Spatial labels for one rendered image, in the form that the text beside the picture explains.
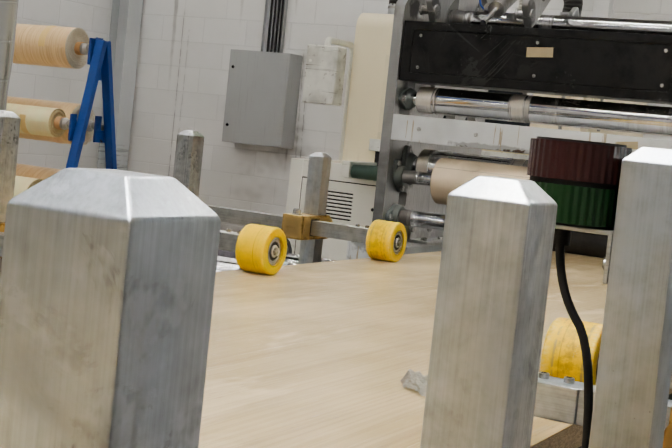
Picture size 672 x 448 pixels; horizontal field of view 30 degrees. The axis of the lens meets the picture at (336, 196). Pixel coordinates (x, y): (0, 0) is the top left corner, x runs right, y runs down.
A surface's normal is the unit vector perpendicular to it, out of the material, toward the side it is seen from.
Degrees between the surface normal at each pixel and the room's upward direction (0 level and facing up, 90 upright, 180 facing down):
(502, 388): 90
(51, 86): 90
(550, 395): 90
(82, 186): 45
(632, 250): 90
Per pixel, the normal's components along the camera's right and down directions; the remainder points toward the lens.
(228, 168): -0.47, 0.00
